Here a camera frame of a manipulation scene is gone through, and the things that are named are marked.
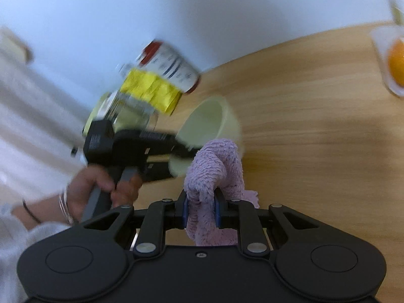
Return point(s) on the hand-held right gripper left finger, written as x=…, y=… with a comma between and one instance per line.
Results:
x=185, y=211

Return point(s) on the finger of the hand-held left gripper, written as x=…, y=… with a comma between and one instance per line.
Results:
x=186, y=150
x=159, y=171

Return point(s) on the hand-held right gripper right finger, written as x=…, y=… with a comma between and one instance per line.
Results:
x=217, y=211

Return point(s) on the pink fluffy cloth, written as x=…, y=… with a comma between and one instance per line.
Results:
x=217, y=164

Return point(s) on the pale green bowl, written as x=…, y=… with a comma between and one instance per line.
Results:
x=217, y=116

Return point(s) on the person's left forearm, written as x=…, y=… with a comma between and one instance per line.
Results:
x=44, y=211

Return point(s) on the person's left hand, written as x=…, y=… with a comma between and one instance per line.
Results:
x=83, y=183

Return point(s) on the glass pitcher with white lid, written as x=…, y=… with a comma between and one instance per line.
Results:
x=132, y=115

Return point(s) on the crumpled yellow bag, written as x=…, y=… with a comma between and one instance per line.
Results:
x=148, y=90

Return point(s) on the red-lidded patterned tumbler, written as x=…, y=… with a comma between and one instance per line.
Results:
x=170, y=66

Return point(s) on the clear plastic fruit tray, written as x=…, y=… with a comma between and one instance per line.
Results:
x=382, y=47

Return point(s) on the orange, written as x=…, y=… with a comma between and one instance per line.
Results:
x=397, y=63

